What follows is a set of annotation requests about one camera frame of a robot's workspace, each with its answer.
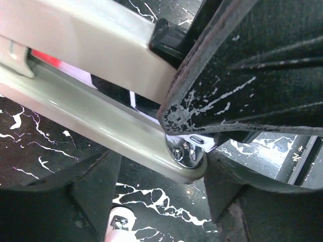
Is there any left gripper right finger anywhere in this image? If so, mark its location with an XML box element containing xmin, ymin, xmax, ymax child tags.
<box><xmin>204</xmin><ymin>151</ymin><xmax>322</xmax><ymax>241</ymax></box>

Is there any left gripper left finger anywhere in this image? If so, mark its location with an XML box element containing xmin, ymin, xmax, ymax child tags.
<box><xmin>1</xmin><ymin>150</ymin><xmax>121</xmax><ymax>241</ymax></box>

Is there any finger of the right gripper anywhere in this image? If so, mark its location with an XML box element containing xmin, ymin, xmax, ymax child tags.
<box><xmin>157</xmin><ymin>1</ymin><xmax>322</xmax><ymax>136</ymax></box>

